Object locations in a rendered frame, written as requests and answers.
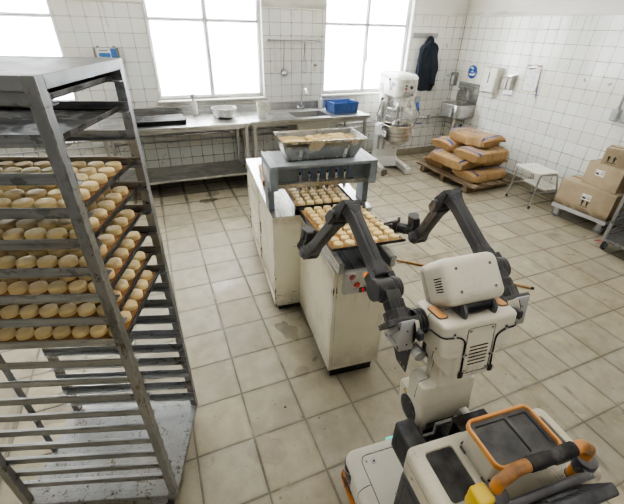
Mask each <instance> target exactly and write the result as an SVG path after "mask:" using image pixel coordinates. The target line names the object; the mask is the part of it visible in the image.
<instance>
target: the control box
mask: <svg viewBox="0 0 624 504"><path fill-rule="evenodd" d="M365 273H368V271H367V267H365V268H358V269H352V270H345V271H344V273H343V282H342V293H343V295H347V294H353V293H360V291H362V290H361V288H362V289H363V292H366V282H365V280H364V274H365ZM351 275H355V279H354V280H350V276H351ZM357 282H359V283H360V286H359V287H357V288H356V287H355V286H354V284H355V283H357Z"/></svg>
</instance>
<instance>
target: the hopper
mask: <svg viewBox="0 0 624 504"><path fill-rule="evenodd" d="M339 132H341V133H344V135H350V136H352V137H354V139H339V140H321V141H303V142H285V143H283V142H282V141H281V140H284V139H297V138H300V137H301V138H304V137H305V136H307V135H312V136H313V138H319V137H321V136H325V137H327V136H329V135H328V134H329V133H333V134H335V133H339ZM273 133H274V135H275V138H276V140H277V142H278V145H279V147H280V149H281V152H282V154H283V156H284V157H285V158H286V160H287V161H288V162H291V161H305V160H320V159H334V158H349V157H355V156H356V154H357V153H358V151H359V150H360V148H361V147H362V145H363V144H364V142H365V141H366V140H367V137H365V136H364V135H362V134H361V133H359V132H357V131H356V130H354V129H353V128H331V129H310V130H289V131H273ZM314 135H315V136H314ZM303 136H304V137H303ZM295 137H296V138H295Z"/></svg>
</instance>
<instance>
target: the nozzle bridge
mask: <svg viewBox="0 0 624 504"><path fill-rule="evenodd" d="M261 163H262V175H263V177H264V179H265V196H266V205H267V208H268V210H269V211H275V204H274V192H277V191H279V189H288V188H300V187H311V186H322V185H334V184H345V183H356V182H357V184H356V196H357V197H358V198H359V199H360V200H361V201H367V192H368V183H375V181H376V173H377V165H378V159H376V158H375V157H373V156H372V155H370V154H369V153H368V152H366V151H365V150H363V149H362V148H360V150H359V151H358V153H357V154H356V156H355V157H349V158H334V159H320V160H305V161H291V162H288V161H287V160H286V158H285V157H284V156H283V154H282V152H281V151H272V152H261ZM348 165H349V171H348ZM330 166H331V173H330ZM339 166H340V172H339ZM321 167H322V173H321ZM312 168H313V172H312V177H311V181H310V182H308V171H310V174H311V171H312ZM344 168H346V174H347V171H348V174H347V175H346V179H343V171H344ZM302 169H303V177H302V182H301V183H300V182H298V181H299V180H298V176H299V172H301V175H302ZM335 169H337V172H339V175H338V177H337V179H334V178H335V177H334V175H335ZM318 170H319V171H320V173H321V177H320V180H319V181H317V171H318ZM326 170H329V173H330V176H329V180H326Z"/></svg>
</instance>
